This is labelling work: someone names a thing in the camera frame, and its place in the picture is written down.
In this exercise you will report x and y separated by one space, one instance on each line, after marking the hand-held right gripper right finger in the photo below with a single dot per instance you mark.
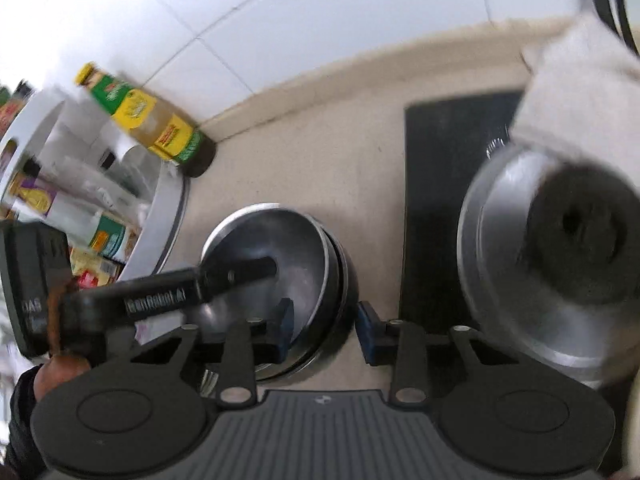
369 335

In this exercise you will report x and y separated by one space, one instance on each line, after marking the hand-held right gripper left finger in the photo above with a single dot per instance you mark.
286 327

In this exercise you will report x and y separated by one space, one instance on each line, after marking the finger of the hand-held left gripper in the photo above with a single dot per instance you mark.
240 277

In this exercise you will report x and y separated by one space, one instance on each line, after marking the stainless steel bowl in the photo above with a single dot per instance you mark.
280 245
339 290
353 290

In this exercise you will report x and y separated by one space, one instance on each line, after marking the person's left hand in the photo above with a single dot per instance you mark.
62 372

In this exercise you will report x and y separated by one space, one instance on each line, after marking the red-yellow label vinegar bottle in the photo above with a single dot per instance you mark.
95 270

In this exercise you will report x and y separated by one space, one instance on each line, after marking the green-white label sauce bottle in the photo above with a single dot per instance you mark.
100 235

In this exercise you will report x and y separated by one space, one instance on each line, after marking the white oval condiment tray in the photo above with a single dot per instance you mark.
165 220

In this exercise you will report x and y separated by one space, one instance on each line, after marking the clear plastic bag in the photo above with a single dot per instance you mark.
95 160

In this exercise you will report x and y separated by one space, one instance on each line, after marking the steel pot lid black knob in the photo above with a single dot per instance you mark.
505 260

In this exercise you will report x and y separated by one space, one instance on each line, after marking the black glass cooktop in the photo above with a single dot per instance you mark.
435 185

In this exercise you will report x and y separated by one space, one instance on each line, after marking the green-yellow label oil bottle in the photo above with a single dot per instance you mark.
150 120

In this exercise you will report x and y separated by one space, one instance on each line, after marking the white dish cloth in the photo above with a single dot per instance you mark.
580 90

